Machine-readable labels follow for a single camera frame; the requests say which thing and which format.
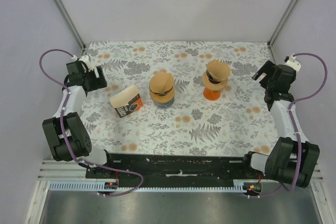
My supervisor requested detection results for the coffee filter package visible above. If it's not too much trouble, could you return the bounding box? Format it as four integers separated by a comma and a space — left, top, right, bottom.
110, 85, 143, 118

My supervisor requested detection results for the brown paper coffee filter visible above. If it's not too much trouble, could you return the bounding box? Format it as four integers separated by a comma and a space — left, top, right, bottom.
149, 72, 174, 92

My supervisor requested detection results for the orange glass carafe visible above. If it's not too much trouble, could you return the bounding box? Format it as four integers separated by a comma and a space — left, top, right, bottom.
203, 88, 221, 101

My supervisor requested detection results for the grey glass dripper cone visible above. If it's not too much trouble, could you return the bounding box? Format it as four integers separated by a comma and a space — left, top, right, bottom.
150, 87, 174, 97

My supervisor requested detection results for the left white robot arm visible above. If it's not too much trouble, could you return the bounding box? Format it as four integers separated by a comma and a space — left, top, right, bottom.
42, 59, 116, 178

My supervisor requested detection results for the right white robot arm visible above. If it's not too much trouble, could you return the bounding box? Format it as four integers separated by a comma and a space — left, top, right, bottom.
240, 60, 320, 188

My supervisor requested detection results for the floral tablecloth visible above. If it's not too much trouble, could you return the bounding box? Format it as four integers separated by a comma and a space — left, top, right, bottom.
80, 41, 278, 156

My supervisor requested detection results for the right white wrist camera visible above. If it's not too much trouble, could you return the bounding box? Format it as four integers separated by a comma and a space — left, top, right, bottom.
284, 55, 301, 72

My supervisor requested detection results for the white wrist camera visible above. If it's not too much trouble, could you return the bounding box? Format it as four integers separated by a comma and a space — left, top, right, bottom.
284, 55, 301, 72
71, 55, 95, 71

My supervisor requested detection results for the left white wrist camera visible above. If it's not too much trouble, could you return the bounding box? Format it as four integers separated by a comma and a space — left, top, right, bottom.
71, 55, 95, 71

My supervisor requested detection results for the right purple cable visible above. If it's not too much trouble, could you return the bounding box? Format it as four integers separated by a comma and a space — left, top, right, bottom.
246, 52, 329, 199

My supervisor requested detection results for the purple cable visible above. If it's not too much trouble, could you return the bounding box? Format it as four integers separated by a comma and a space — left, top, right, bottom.
38, 49, 144, 198
246, 52, 329, 199

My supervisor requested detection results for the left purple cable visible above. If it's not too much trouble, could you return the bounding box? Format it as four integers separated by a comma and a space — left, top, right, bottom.
38, 49, 144, 198

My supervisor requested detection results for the aluminium frame rail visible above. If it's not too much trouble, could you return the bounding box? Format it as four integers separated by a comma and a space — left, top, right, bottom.
36, 158, 325, 182

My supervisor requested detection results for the white slotted cable duct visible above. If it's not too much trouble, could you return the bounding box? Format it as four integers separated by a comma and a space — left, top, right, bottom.
49, 179, 260, 191

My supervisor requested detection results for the black mounting base plate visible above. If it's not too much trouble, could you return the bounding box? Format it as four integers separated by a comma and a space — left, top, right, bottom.
86, 153, 264, 188

